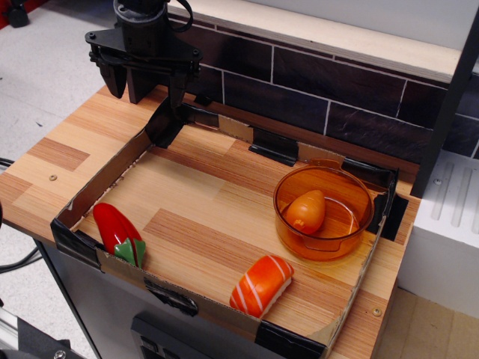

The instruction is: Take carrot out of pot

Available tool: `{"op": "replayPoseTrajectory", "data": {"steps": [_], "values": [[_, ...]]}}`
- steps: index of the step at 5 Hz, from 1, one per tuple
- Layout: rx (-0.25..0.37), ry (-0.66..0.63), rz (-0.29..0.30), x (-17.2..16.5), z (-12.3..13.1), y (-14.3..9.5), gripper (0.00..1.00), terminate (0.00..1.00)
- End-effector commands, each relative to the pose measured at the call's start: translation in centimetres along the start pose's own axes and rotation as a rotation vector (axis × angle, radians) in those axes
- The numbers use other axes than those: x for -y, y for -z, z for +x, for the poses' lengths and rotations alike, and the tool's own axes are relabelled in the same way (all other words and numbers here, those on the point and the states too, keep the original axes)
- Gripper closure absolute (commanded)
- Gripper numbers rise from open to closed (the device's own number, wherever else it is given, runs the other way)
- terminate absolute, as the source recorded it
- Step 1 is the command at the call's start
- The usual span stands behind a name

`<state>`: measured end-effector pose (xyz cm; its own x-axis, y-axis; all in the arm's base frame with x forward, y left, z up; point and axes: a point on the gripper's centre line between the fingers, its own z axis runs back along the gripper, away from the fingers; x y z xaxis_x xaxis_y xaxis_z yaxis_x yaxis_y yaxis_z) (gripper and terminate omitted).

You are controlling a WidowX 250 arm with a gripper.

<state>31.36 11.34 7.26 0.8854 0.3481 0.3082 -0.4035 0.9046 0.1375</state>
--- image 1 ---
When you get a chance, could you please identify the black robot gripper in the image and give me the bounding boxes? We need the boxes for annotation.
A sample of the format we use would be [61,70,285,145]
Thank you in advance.
[85,9,203,108]

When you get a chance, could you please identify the orange toy carrot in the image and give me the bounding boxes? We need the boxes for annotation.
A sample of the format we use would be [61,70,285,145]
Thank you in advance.
[286,190,326,234]

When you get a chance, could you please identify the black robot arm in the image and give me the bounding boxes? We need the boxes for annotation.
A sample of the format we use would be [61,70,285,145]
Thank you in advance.
[85,1,203,108]

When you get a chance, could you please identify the cardboard fence with black tape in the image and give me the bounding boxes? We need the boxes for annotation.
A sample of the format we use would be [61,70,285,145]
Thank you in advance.
[51,96,396,358]

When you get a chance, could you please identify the transparent orange plastic pot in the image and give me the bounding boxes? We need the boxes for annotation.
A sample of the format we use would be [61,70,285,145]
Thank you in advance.
[273,159,374,261]

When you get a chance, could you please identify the black stand base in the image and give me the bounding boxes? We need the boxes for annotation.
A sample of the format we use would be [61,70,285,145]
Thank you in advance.
[1,0,29,28]

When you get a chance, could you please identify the red toy chili pepper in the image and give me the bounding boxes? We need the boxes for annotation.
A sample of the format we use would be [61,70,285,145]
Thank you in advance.
[93,203,146,269]

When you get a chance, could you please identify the toy salmon nigiri sushi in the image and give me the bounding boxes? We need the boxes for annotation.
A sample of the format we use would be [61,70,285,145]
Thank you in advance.
[229,255,294,319]

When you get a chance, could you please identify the dark tile backsplash panel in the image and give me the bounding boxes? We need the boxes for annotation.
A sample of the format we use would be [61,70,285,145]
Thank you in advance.
[126,0,479,197]

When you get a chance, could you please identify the white ribbed sink unit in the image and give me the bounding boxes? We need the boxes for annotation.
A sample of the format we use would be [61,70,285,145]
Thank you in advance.
[398,151,478,317]

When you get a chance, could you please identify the black cables at left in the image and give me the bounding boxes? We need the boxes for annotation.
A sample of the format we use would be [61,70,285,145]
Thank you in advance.
[0,157,41,274]

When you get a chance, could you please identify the black metal bracket corner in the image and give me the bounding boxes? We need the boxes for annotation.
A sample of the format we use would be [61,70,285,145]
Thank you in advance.
[1,301,74,358]

